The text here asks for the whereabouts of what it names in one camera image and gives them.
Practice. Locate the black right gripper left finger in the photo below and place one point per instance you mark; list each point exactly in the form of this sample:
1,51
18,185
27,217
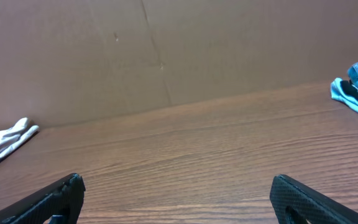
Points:
59,202

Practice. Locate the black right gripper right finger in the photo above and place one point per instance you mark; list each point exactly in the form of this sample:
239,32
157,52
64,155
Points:
296,203

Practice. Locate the beige cotton shorts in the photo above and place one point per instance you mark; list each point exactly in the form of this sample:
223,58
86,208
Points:
13,138

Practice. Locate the light blue garment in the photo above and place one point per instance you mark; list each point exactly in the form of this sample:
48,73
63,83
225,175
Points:
338,95

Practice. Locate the black garment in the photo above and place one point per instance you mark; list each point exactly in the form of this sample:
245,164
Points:
349,89

